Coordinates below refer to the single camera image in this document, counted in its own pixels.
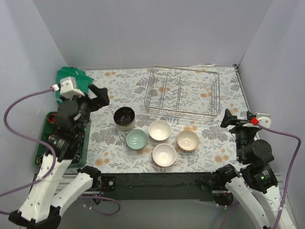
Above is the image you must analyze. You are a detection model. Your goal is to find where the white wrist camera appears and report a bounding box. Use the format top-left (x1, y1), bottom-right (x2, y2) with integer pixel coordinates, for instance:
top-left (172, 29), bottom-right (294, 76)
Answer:
top-left (243, 113), bottom-right (271, 128)
top-left (51, 77), bottom-right (85, 99)

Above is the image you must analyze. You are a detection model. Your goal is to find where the dark grey scrunchie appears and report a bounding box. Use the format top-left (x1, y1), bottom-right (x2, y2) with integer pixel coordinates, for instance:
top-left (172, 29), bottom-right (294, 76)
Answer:
top-left (72, 154), bottom-right (82, 164)

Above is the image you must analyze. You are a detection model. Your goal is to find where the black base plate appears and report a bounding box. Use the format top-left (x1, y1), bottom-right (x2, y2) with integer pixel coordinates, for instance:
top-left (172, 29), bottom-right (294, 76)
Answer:
top-left (96, 172), bottom-right (234, 206)

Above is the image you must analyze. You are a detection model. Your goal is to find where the pale green patterned bowl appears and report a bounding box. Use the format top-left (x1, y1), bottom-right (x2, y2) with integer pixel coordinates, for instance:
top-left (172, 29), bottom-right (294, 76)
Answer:
top-left (125, 129), bottom-right (148, 150)

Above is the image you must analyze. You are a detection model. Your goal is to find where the brown dotted scrunchie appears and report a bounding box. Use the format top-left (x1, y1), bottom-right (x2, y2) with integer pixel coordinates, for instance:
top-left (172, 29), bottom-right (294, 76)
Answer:
top-left (36, 155), bottom-right (43, 166)

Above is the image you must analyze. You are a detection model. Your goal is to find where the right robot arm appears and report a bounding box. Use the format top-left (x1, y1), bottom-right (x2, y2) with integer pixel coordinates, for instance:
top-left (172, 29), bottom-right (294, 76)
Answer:
top-left (215, 109), bottom-right (295, 229)

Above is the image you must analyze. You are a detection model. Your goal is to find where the beige bowl front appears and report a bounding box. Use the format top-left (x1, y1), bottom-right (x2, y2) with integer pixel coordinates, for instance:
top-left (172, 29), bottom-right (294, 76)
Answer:
top-left (113, 106), bottom-right (136, 127)

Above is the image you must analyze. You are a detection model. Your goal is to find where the green compartment tray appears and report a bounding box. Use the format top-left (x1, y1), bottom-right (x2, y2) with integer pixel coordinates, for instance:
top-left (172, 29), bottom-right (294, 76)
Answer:
top-left (34, 111), bottom-right (91, 168)

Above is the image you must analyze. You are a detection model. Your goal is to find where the green cloth bag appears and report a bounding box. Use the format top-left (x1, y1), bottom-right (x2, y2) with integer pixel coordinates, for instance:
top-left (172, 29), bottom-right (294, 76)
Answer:
top-left (56, 66), bottom-right (93, 94)

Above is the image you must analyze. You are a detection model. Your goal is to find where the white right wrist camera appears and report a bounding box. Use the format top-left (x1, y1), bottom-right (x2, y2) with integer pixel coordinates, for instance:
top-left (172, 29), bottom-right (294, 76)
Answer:
top-left (243, 113), bottom-right (271, 128)

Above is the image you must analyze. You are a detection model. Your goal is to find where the metal corner bracket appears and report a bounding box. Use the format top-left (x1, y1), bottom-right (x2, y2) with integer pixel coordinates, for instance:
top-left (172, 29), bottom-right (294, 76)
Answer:
top-left (233, 64), bottom-right (239, 72)

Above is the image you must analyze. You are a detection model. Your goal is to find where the metal wire dish rack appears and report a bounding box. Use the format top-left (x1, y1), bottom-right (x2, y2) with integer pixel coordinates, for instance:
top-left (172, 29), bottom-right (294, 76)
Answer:
top-left (144, 66), bottom-right (220, 121)

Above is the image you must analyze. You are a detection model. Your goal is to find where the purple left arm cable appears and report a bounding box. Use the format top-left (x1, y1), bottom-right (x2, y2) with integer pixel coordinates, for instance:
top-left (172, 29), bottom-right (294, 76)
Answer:
top-left (0, 87), bottom-right (121, 216)

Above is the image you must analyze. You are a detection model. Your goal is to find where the white bowl dark leaf pattern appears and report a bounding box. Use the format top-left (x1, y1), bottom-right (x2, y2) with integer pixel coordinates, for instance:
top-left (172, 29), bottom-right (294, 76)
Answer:
top-left (177, 131), bottom-right (200, 152)

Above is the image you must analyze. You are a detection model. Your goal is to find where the white ribbed bowl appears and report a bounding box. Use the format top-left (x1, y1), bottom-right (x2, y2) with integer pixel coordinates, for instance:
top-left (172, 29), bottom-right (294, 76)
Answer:
top-left (149, 120), bottom-right (172, 142)

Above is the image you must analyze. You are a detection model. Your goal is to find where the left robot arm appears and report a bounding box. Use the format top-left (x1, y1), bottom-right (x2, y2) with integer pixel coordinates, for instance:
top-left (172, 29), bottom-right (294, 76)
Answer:
top-left (8, 84), bottom-right (110, 229)

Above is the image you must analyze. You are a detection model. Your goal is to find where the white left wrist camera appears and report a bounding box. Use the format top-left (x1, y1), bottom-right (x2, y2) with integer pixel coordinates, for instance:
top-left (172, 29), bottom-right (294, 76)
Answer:
top-left (51, 77), bottom-right (85, 99)

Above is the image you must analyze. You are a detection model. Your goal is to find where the aluminium frame rail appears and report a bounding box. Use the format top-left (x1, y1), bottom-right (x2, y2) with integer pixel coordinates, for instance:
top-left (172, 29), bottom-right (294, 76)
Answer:
top-left (20, 173), bottom-right (298, 229)

